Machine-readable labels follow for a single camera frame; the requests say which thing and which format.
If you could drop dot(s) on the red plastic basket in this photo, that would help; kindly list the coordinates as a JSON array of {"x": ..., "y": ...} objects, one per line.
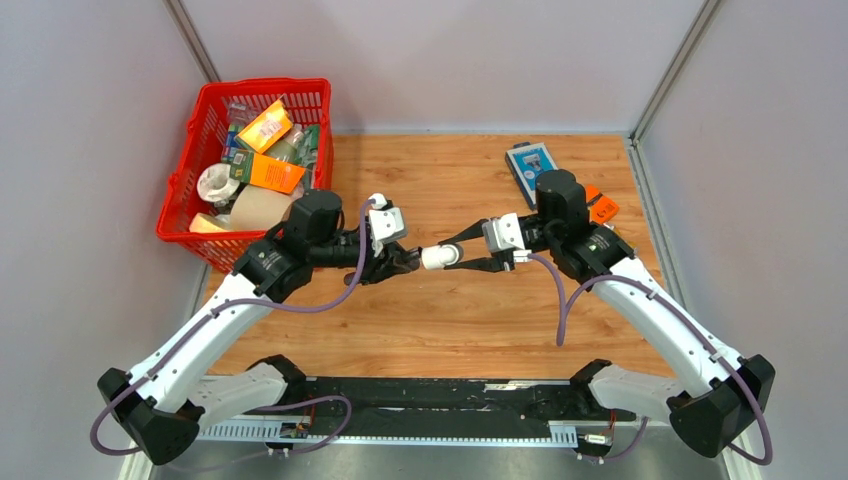
[{"x": 309, "y": 101}]

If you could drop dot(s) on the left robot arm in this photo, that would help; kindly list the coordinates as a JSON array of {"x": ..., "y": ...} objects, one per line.
[{"x": 163, "y": 402}]

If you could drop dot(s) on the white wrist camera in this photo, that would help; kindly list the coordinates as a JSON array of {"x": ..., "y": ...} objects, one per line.
[
  {"x": 386, "y": 222},
  {"x": 493, "y": 233}
]

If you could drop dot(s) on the yellow orange box in basket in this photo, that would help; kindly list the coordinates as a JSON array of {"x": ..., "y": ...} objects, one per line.
[{"x": 266, "y": 129}]

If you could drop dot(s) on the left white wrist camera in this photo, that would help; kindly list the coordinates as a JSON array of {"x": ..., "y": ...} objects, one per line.
[{"x": 386, "y": 222}]

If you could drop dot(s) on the orange product package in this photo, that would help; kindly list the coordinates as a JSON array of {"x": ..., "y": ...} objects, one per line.
[{"x": 601, "y": 208}]

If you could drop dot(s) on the white PVC elbow fitting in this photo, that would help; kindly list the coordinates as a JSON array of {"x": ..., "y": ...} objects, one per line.
[{"x": 439, "y": 257}]

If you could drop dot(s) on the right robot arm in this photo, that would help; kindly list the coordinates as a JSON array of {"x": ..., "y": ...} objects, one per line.
[{"x": 714, "y": 394}]

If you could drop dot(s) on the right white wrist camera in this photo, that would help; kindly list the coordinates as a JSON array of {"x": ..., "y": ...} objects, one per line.
[{"x": 493, "y": 233}]

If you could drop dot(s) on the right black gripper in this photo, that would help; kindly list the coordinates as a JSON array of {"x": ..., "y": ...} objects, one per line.
[{"x": 497, "y": 262}]

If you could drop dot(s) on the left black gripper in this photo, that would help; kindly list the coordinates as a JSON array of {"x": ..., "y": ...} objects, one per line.
[{"x": 385, "y": 266}]

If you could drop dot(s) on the green packet in basket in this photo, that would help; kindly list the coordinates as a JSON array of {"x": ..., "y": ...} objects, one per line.
[{"x": 307, "y": 151}]

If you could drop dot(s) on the orange green box in basket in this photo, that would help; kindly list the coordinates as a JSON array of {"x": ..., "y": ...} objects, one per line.
[{"x": 265, "y": 172}]

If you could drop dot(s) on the white tape roll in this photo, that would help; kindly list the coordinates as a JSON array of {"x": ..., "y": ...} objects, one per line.
[{"x": 215, "y": 183}]

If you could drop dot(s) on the blue product box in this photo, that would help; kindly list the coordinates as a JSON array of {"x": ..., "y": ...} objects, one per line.
[{"x": 527, "y": 161}]

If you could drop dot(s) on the beige tape roll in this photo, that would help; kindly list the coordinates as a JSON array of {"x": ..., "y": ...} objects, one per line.
[{"x": 259, "y": 209}]

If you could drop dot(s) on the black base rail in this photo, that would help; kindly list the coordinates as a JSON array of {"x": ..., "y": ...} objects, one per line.
[{"x": 444, "y": 407}]

